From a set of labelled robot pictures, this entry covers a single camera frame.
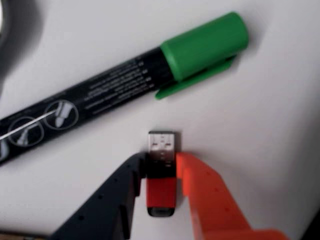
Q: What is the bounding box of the black marker with green cap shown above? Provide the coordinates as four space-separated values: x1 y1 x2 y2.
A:
0 11 250 166

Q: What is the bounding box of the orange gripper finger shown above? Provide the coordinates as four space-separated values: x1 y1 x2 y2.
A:
175 152 290 240

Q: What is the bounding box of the red and black usb stick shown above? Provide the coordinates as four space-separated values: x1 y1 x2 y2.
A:
145 129 182 218

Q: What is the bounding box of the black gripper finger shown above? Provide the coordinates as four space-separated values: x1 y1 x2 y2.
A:
49 152 148 240

